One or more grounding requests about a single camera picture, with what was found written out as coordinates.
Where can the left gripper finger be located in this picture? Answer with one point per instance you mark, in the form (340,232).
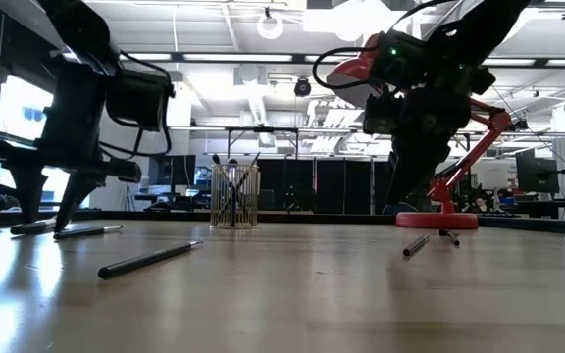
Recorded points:
(30,191)
(74,196)

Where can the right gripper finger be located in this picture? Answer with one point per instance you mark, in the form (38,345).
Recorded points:
(402,162)
(429,159)

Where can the short silver-black marker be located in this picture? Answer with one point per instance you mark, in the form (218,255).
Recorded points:
(37,228)

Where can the thin black makeup brush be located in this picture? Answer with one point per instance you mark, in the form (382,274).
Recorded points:
(91,231)

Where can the long black makeup brush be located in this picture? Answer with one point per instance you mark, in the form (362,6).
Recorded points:
(145,260)

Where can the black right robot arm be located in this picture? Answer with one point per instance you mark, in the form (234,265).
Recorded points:
(483,29)

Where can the office chair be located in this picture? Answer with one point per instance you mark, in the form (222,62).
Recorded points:
(417,210)

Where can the large window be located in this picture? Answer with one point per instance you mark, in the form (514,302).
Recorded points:
(22,113)

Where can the red desk lamp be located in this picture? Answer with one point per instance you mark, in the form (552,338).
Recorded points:
(437,220)

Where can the dark office desk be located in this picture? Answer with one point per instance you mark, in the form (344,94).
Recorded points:
(174,198)
(552,206)

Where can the black computer monitor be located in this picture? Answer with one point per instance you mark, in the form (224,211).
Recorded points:
(172,170)
(537,174)

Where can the lit computer screen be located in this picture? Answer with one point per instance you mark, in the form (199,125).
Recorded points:
(203,177)

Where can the black aluminium table frame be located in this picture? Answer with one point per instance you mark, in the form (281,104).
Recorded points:
(312,217)

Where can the black dome camera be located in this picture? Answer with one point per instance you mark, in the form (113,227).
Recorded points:
(302,88)

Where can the black metal frame stand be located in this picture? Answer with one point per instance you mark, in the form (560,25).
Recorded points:
(263,129)

